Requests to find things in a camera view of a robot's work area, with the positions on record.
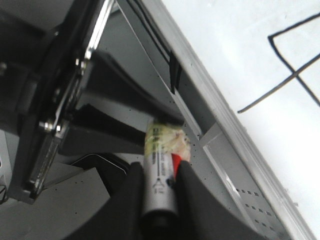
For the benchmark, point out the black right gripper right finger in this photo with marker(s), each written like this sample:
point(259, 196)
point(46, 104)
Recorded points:
point(201, 215)

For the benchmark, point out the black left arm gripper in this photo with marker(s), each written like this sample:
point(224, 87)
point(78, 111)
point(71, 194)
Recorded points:
point(35, 99)

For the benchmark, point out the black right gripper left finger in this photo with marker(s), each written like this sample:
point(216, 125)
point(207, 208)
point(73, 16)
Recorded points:
point(119, 218)

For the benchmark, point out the white whiteboard marker with magnet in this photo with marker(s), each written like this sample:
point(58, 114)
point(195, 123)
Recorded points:
point(165, 146)

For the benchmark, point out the large white whiteboard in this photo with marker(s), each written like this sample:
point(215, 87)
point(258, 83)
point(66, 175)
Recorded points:
point(257, 65)

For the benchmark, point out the white slotted pegboard panel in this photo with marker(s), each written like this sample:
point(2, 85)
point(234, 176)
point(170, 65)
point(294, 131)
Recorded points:
point(251, 202)

